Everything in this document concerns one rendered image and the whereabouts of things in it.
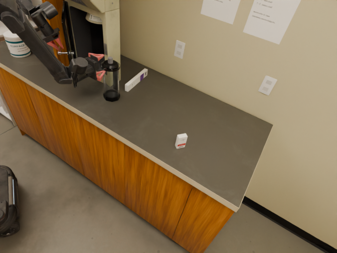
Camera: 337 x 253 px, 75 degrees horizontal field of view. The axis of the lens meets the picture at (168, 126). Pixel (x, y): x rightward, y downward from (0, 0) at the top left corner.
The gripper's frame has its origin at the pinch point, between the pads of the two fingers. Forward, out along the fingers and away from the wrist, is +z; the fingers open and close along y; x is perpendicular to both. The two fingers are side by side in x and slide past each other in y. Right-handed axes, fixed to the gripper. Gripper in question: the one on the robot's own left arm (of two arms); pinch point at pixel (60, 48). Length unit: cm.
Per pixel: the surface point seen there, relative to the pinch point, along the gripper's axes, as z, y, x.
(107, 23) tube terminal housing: -2.5, -30.5, 1.7
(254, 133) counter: 68, -85, 60
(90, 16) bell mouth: -5.3, -22.2, -10.1
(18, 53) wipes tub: 7, 39, -39
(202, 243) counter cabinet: 106, -29, 96
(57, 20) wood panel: -6.4, -1.6, -23.2
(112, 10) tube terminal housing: -6.4, -35.9, -1.4
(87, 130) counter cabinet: 43, 11, 24
